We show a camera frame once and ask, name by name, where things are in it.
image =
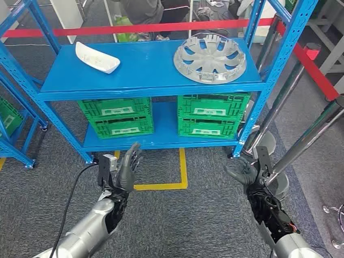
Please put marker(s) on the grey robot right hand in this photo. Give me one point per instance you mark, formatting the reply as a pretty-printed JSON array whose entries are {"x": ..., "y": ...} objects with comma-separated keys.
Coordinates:
[{"x": 247, "y": 174}]

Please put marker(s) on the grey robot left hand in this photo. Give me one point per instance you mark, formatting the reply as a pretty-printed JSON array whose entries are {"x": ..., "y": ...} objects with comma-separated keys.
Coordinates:
[{"x": 126, "y": 174}]

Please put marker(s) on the silver wheel hubcap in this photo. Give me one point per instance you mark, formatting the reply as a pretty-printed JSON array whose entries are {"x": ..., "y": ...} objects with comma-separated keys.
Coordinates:
[{"x": 210, "y": 58}]

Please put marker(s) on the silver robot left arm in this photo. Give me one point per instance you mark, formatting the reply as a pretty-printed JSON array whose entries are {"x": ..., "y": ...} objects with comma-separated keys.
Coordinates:
[{"x": 88, "y": 228}]

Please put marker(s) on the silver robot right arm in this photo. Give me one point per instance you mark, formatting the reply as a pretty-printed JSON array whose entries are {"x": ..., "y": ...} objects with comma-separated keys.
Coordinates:
[{"x": 268, "y": 213}]

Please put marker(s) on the blue metal shelf rack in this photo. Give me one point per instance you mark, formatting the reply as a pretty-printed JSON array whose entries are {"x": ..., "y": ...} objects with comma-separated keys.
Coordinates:
[
  {"x": 150, "y": 67},
  {"x": 13, "y": 151}
]

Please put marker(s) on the green plastic crate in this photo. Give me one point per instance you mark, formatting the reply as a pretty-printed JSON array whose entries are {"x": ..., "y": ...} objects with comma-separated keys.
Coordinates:
[
  {"x": 102, "y": 130},
  {"x": 188, "y": 101},
  {"x": 88, "y": 107},
  {"x": 7, "y": 117},
  {"x": 185, "y": 124}
]

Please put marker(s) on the yellow floor marking tape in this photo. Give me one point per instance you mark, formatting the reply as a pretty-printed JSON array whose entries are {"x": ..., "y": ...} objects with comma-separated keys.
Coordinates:
[{"x": 183, "y": 167}]

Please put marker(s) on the chrome stool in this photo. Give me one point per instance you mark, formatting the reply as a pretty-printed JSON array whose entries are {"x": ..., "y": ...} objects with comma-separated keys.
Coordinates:
[{"x": 327, "y": 209}]

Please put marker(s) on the white mirror housing shell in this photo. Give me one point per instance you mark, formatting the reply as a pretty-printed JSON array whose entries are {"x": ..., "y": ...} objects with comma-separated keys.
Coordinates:
[{"x": 96, "y": 60}]

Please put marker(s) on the green bag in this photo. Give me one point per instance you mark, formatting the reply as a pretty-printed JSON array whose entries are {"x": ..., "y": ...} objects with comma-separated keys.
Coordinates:
[{"x": 126, "y": 37}]

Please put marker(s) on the person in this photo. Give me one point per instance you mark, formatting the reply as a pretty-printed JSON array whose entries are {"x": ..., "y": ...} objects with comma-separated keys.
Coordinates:
[
  {"x": 142, "y": 10},
  {"x": 271, "y": 10}
]

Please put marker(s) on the white table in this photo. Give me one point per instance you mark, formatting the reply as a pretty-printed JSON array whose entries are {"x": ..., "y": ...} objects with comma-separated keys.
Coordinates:
[
  {"x": 7, "y": 18},
  {"x": 67, "y": 18}
]

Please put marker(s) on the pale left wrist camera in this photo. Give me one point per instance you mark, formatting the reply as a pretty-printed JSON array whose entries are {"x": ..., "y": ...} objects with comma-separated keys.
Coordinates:
[{"x": 112, "y": 162}]

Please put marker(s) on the right wrist camera mount plate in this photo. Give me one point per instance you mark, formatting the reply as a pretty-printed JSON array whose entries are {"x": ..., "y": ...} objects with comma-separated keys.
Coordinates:
[{"x": 262, "y": 156}]

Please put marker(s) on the dark stanchion post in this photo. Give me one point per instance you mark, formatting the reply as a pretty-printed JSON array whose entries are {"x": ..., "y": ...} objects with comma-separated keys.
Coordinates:
[{"x": 265, "y": 48}]

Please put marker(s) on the white table frame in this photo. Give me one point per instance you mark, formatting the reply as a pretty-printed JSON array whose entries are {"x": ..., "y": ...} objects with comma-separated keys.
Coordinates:
[{"x": 330, "y": 57}]

